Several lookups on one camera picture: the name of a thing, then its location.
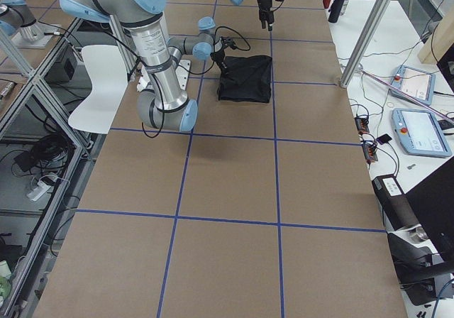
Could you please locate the metal rod with white ring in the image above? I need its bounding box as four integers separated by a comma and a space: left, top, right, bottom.
358, 69, 454, 124

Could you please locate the teach pendant tablet near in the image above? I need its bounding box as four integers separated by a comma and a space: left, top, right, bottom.
392, 109, 452, 158

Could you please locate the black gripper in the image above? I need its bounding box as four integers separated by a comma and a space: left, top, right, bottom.
258, 0, 273, 31
210, 47, 227, 70

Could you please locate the teach pendant tablet far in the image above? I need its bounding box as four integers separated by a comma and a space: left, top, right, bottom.
390, 65, 436, 105

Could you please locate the black box device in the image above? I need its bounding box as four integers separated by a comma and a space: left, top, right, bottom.
372, 174, 419, 230

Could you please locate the teach pendant tablet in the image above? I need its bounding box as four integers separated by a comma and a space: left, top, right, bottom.
392, 109, 452, 158
390, 65, 436, 105

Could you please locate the black t-shirt with logo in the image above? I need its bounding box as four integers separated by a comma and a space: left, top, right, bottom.
217, 55, 272, 103

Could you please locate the aluminium frame post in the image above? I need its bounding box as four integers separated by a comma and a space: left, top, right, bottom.
340, 0, 391, 89

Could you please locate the black water bottle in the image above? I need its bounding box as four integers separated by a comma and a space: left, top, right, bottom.
328, 0, 345, 23

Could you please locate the white chair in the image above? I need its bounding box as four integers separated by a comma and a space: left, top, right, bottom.
68, 45, 128, 134

